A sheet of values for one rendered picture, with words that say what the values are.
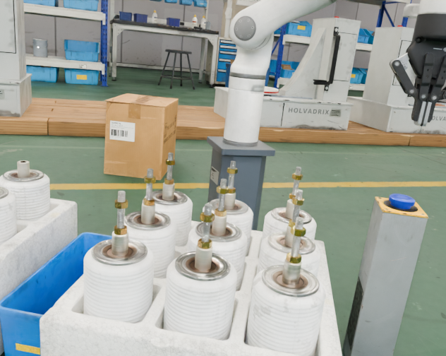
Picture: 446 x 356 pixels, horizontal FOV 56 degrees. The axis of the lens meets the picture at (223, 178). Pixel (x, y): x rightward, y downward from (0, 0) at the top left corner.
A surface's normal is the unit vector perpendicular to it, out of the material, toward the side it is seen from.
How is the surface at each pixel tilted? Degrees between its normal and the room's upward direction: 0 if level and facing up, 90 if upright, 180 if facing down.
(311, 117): 90
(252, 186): 90
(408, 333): 0
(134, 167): 89
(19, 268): 90
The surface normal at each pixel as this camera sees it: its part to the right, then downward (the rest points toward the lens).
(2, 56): 0.30, 0.31
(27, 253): 0.99, 0.13
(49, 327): -0.16, 0.27
